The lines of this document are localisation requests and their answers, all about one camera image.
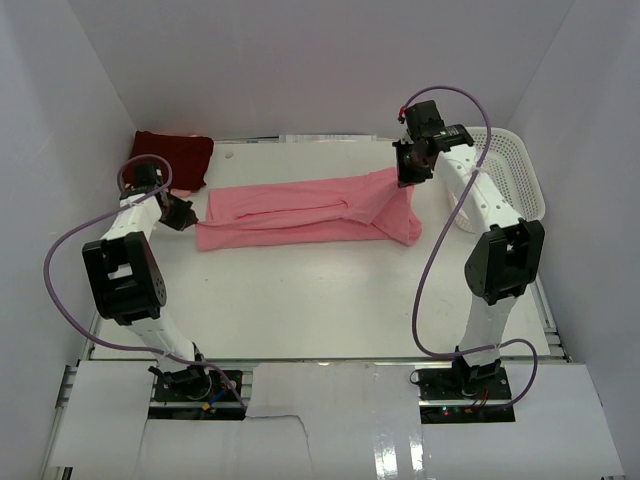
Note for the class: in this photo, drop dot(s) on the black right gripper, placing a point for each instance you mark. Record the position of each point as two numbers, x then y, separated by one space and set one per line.
410 163

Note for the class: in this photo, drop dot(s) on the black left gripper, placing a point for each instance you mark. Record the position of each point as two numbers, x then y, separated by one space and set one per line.
177 213

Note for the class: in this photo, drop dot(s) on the white perforated plastic basket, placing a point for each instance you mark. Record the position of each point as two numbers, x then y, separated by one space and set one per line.
509 166

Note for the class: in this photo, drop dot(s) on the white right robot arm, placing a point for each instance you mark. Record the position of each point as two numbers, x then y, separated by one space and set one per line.
506 256

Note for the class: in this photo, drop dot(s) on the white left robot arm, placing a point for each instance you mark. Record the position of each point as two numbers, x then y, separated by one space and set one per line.
126 281

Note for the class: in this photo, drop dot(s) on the folded light pink t-shirt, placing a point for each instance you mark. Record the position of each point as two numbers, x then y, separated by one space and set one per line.
175 192

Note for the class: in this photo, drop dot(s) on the folded dark red t-shirt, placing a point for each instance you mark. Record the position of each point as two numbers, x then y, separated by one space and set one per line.
188 156

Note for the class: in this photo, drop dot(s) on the white paper strip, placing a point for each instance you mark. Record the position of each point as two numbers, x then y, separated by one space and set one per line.
326 138

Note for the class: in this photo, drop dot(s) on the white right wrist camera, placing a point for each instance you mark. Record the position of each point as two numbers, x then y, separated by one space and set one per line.
401 118

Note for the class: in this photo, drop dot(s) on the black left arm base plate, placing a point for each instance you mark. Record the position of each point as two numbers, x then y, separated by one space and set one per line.
212 400

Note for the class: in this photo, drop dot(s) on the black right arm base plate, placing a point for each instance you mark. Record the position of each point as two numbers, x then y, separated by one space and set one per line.
443 401

